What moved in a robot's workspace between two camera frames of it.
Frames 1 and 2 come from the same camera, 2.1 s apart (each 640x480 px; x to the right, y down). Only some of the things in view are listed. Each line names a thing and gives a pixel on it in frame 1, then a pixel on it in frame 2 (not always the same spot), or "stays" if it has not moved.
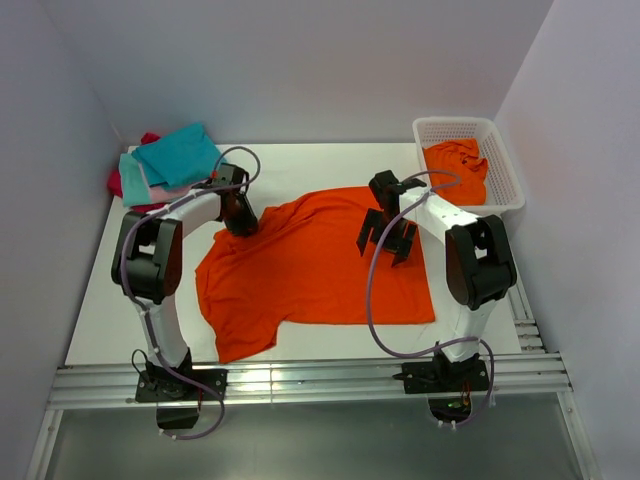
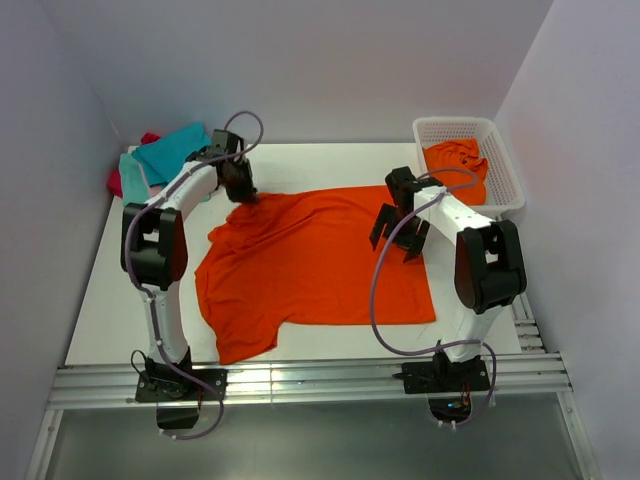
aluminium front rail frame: (105, 387) stays
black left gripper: (248, 220) → (248, 193)
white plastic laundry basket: (503, 186) stays
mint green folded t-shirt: (135, 185) stays
